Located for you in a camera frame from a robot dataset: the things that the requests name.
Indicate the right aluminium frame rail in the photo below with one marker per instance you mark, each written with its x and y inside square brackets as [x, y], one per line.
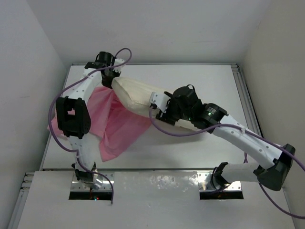
[246, 101]

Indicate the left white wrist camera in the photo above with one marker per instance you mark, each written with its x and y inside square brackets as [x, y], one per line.
[118, 64]

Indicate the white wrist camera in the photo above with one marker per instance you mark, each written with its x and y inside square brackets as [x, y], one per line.
[118, 64]
[160, 100]

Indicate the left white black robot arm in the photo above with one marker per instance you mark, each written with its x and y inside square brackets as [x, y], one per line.
[73, 117]

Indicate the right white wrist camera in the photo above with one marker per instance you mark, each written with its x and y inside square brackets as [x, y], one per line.
[160, 100]

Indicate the pink floral pillowcase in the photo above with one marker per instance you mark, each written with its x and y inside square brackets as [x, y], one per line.
[116, 127]

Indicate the left aluminium frame rail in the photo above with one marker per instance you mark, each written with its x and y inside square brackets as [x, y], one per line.
[21, 200]

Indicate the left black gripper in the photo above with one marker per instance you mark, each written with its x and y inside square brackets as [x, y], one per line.
[107, 85]

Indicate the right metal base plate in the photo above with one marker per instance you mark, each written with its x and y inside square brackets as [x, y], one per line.
[205, 184]

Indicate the aluminium frame rail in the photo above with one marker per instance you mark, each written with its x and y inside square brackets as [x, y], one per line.
[21, 200]
[246, 101]

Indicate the metal base plate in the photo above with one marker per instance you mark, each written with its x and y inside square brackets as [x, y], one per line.
[101, 182]
[205, 184]

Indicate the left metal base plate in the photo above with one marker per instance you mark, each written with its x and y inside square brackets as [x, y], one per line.
[101, 182]

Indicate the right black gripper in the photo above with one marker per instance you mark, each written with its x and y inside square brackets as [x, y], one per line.
[166, 117]

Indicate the white front cover board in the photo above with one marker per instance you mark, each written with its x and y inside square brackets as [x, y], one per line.
[146, 200]

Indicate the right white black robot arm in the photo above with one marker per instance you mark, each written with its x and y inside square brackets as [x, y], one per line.
[272, 161]

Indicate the cream quilted pillow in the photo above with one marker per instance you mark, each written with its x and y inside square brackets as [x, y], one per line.
[134, 95]

